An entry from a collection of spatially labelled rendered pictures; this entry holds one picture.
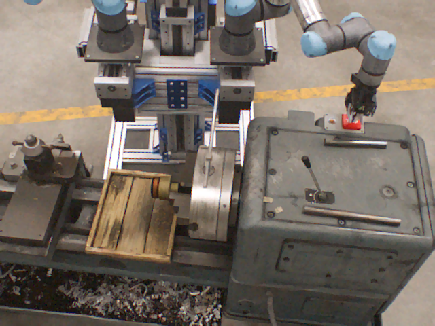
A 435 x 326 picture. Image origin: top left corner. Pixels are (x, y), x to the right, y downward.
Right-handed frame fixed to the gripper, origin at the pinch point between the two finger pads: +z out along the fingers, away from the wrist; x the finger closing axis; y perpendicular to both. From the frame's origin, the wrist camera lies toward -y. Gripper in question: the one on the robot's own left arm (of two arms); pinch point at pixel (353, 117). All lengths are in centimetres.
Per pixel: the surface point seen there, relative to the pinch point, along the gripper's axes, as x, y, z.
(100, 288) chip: -86, 40, 71
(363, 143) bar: 3.2, 10.0, 1.0
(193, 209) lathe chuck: -49, 35, 11
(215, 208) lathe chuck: -42, 35, 10
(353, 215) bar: -1.8, 37.9, 0.8
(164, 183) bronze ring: -60, 23, 16
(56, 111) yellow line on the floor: -158, -99, 128
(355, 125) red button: 1.0, 1.8, 1.6
